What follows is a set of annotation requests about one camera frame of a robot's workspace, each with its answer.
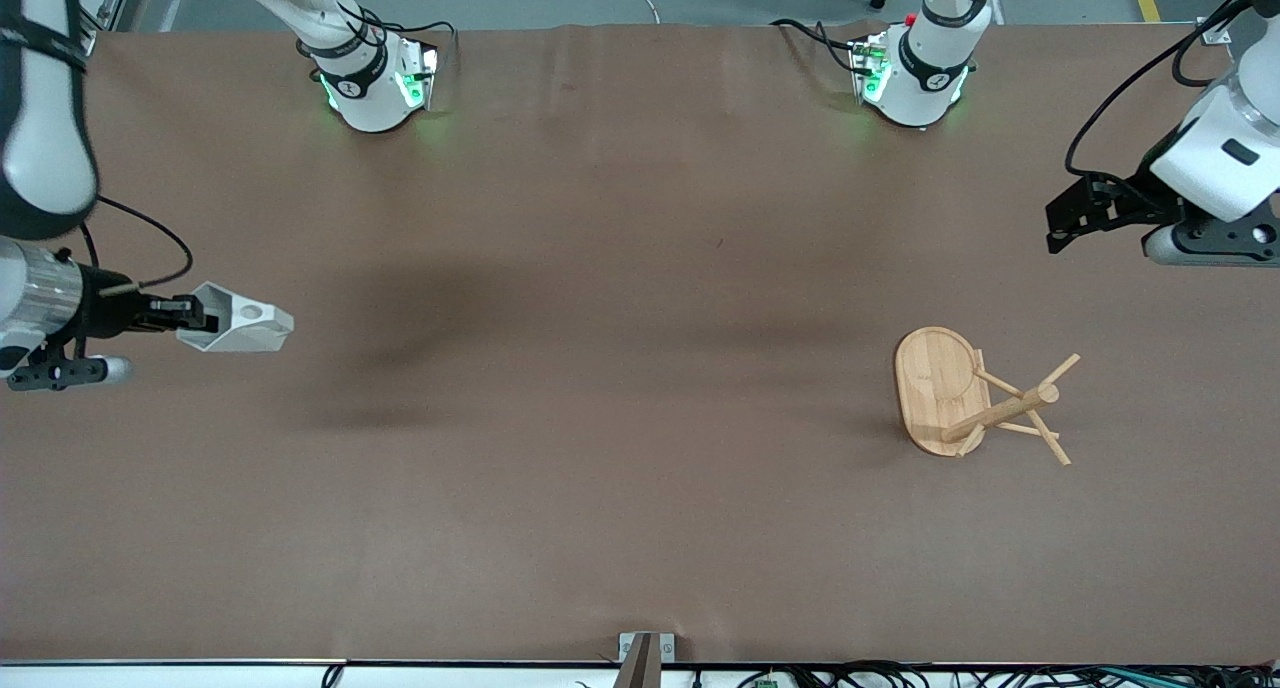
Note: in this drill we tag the grey base connector box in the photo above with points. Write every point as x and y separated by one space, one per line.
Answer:
420 73

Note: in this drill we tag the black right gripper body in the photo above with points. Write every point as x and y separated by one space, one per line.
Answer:
108 309

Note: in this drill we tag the white faceted cup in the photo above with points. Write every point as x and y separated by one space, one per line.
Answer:
245 333

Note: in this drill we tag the metal table edge bracket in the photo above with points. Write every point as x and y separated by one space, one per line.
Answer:
645 658

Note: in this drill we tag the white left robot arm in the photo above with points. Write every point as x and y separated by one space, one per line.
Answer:
925 68

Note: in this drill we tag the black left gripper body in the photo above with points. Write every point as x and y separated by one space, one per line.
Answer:
1143 200

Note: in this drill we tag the wooden cup rack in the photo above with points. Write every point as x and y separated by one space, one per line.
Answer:
935 388

